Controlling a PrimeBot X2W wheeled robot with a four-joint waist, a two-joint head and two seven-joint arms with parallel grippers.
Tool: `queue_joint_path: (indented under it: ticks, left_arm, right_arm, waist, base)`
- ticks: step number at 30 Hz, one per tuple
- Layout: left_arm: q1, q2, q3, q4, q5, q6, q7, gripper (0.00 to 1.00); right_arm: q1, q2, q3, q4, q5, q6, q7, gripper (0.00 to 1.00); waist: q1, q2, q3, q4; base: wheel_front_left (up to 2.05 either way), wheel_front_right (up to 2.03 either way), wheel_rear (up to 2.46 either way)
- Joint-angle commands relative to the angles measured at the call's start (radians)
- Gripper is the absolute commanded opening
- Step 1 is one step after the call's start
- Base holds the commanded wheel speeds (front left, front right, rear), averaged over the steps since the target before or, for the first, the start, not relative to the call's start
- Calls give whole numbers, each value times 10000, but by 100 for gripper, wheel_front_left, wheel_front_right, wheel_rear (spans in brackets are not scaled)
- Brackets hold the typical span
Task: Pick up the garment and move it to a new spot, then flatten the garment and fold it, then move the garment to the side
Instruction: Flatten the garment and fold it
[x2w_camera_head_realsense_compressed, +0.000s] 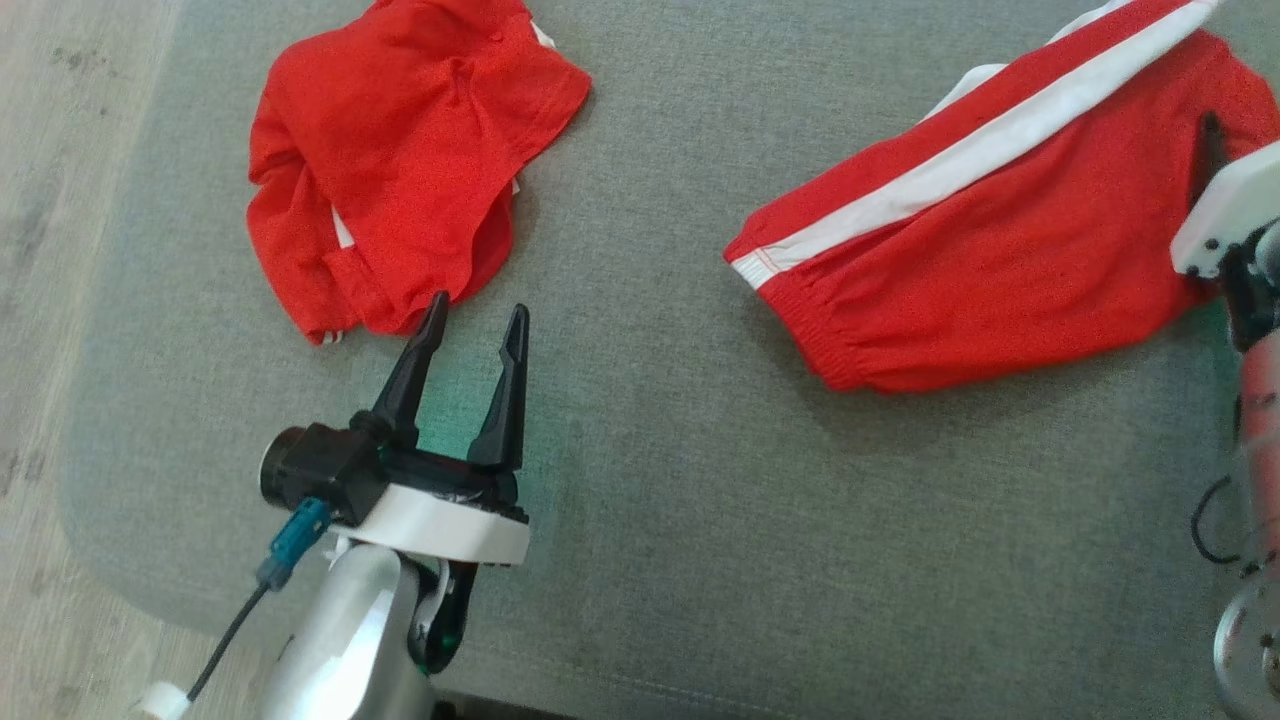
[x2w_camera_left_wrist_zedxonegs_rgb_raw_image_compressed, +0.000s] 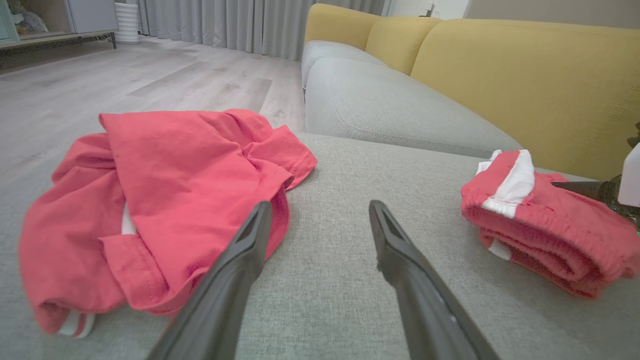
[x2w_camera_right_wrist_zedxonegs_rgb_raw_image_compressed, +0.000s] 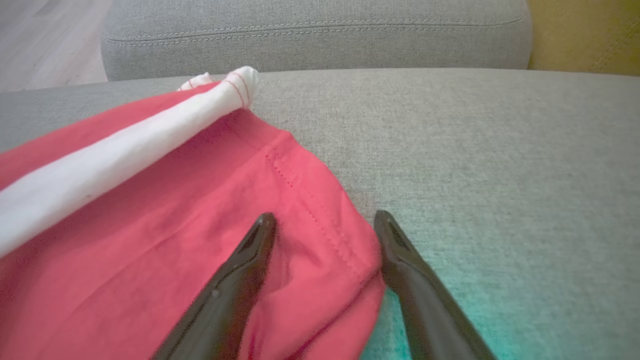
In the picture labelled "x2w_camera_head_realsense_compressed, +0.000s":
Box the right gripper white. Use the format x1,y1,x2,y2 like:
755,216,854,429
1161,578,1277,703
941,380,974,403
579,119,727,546
1170,112,1280,279

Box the right blue connector cable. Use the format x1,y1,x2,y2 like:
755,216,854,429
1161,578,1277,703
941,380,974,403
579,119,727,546
1190,475,1246,566

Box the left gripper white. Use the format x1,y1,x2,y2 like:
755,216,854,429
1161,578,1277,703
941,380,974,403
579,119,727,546
345,291,531,676

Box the blue connector cable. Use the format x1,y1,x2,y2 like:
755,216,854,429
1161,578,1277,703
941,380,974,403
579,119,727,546
135,497,331,720
1190,475,1246,566

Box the red shorts with white stripe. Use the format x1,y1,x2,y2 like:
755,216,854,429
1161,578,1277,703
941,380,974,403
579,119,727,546
725,0,1280,394

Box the grey fabric sofa seat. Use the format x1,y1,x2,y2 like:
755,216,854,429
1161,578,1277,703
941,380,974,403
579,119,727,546
55,0,1280,720

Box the red shirt with white sleeves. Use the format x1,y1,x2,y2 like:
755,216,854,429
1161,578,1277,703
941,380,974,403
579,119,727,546
247,0,593,346

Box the left blue connector cable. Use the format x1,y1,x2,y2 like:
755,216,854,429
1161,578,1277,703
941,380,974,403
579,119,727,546
135,497,331,720

